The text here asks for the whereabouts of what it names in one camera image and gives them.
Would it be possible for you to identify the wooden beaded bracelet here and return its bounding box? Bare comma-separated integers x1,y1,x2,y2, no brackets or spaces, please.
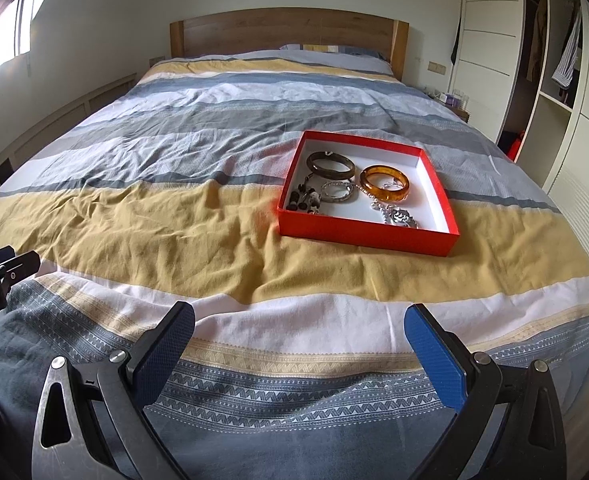
287,177,323,215

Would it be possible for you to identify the white wardrobe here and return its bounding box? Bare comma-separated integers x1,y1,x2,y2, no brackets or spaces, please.
447,0,589,361

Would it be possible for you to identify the low louvred cabinet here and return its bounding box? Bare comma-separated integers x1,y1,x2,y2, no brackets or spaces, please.
0,72,138,202

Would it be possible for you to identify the red box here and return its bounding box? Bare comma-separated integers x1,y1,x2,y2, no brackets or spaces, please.
277,130,461,259

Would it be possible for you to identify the red bag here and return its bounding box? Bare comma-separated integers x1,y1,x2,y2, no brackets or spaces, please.
499,130,525,161

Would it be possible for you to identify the grey pillow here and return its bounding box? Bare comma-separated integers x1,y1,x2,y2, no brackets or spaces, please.
279,42,390,61

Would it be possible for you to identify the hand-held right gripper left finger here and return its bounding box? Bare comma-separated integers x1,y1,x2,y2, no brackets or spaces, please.
32,301,196,480

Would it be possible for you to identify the striped duvet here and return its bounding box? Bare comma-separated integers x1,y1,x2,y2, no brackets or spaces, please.
0,50,589,480

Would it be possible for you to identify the silver bracelet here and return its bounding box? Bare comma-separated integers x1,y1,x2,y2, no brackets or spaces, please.
320,181,355,205

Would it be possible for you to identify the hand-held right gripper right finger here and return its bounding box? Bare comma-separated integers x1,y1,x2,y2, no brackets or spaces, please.
404,303,568,480

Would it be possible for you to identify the striped shirt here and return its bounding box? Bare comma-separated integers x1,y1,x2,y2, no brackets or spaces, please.
551,9,583,89

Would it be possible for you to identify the amber bangle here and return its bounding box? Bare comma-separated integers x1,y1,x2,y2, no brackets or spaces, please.
358,164,411,205

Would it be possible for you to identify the dark brown bangle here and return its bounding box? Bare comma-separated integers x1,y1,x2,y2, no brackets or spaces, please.
307,151,356,182

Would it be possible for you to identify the beige coat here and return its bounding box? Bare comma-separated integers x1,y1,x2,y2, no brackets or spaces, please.
526,0,548,82

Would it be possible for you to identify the wooden headboard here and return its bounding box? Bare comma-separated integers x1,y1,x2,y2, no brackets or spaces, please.
169,7,410,81

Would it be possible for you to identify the silver chain necklace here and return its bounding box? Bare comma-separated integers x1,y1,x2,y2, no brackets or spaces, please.
354,182,400,212

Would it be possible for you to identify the silver clasp chain piece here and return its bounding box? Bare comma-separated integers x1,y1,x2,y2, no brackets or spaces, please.
381,205,419,231

